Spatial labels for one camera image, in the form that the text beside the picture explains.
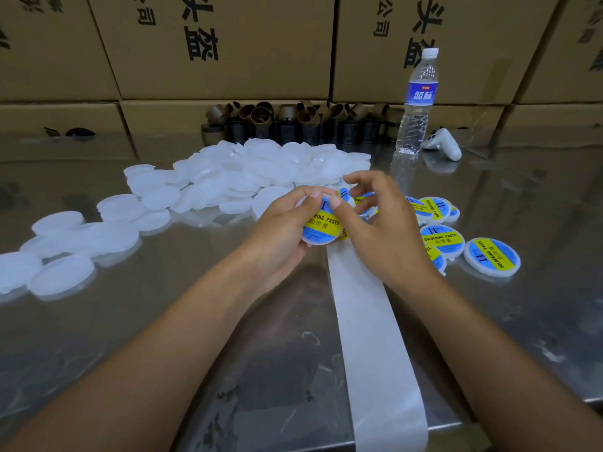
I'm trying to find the person's left forearm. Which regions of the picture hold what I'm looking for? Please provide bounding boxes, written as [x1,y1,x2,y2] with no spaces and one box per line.
[4,268,269,452]

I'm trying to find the row of dark cardboard tubes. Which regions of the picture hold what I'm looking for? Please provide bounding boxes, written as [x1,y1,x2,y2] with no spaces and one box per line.
[202,101,406,147]

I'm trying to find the sticker roll with backing strip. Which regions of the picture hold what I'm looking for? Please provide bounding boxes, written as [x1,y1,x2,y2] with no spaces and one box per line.
[325,183,430,452]

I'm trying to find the pile of white plastic lids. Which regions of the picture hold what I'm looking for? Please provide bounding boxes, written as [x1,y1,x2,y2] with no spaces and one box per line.
[0,138,373,302]

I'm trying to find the clear plastic water bottle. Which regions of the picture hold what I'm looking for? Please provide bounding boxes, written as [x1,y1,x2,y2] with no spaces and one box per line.
[396,48,440,156]

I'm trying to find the person's right hand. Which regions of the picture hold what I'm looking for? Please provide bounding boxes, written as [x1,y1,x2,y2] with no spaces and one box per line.
[330,170,444,299]

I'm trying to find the white handheld controller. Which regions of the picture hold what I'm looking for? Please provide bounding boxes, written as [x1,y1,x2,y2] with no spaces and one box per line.
[422,127,464,162]

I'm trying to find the stack of brown cardboard boxes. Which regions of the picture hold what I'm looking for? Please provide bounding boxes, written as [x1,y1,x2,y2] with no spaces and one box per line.
[0,0,603,137]

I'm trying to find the person's right forearm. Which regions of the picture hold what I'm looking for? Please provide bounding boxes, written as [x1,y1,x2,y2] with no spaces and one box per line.
[415,272,603,452]

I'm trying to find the person's left hand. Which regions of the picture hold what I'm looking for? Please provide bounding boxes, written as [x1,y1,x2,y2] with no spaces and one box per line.
[240,186,342,298]

